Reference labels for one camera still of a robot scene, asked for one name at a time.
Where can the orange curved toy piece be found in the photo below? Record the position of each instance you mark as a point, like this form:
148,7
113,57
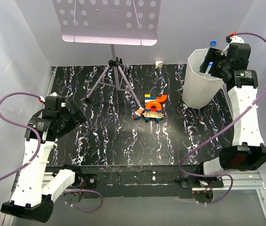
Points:
156,106

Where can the white octagonal plastic bin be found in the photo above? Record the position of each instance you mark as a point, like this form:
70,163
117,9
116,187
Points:
199,88

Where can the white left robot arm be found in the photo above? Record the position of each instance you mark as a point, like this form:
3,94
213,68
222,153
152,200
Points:
30,199

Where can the beige toy brick vehicle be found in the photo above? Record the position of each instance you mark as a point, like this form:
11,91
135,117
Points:
157,116

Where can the small white wall bracket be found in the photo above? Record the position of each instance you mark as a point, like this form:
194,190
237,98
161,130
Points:
158,64

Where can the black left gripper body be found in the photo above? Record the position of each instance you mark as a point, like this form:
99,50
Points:
68,123

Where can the yellow white blue toy bricks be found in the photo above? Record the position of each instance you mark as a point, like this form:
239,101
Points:
148,98

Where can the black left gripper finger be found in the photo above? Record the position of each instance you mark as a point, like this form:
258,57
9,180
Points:
78,118
72,106

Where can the small colourful toy figure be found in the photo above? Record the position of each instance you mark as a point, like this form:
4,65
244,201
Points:
138,113

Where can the white perforated music stand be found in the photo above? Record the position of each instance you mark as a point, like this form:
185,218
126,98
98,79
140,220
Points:
112,22

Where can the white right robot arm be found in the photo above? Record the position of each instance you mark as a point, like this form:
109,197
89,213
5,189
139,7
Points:
248,151

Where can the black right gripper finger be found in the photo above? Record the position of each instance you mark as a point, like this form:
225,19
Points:
214,70
210,56

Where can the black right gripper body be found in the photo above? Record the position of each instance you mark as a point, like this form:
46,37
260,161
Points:
223,65

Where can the Pepsi label plastic bottle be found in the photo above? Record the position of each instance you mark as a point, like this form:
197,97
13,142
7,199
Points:
213,44

